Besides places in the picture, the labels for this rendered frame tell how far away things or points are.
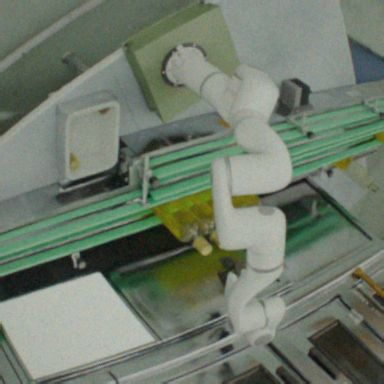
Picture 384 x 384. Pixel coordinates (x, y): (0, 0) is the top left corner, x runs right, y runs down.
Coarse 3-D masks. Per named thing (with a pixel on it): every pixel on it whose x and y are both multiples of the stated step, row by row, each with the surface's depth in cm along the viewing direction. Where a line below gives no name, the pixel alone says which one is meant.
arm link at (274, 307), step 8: (272, 296) 144; (264, 304) 142; (272, 304) 142; (280, 304) 142; (272, 312) 141; (280, 312) 141; (272, 320) 141; (280, 320) 143; (264, 328) 144; (272, 328) 145; (248, 336) 146; (256, 336) 144; (264, 336) 145; (272, 336) 147; (256, 344) 146; (264, 344) 148
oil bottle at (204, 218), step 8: (176, 200) 187; (184, 200) 186; (192, 200) 186; (192, 208) 183; (200, 208) 183; (192, 216) 181; (200, 216) 180; (208, 216) 181; (200, 224) 179; (208, 224) 179; (200, 232) 180
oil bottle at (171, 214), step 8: (152, 208) 188; (160, 208) 184; (168, 208) 182; (176, 208) 183; (184, 208) 183; (160, 216) 185; (168, 216) 181; (176, 216) 180; (184, 216) 180; (168, 224) 182; (176, 224) 178; (184, 224) 177; (192, 224) 178; (176, 232) 179; (184, 232) 176; (192, 232) 177; (184, 240) 178
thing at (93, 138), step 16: (80, 112) 162; (96, 112) 175; (112, 112) 172; (80, 128) 174; (96, 128) 178; (112, 128) 175; (80, 144) 178; (96, 144) 182; (112, 144) 178; (80, 160) 180; (96, 160) 181; (112, 160) 180; (80, 176) 175
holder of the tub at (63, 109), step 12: (84, 96) 170; (96, 96) 170; (108, 96) 171; (60, 108) 164; (72, 108) 164; (84, 108) 164; (60, 120) 166; (60, 132) 168; (60, 144) 171; (60, 156) 173; (60, 168) 176; (60, 180) 182; (72, 180) 183; (84, 180) 183; (96, 180) 184
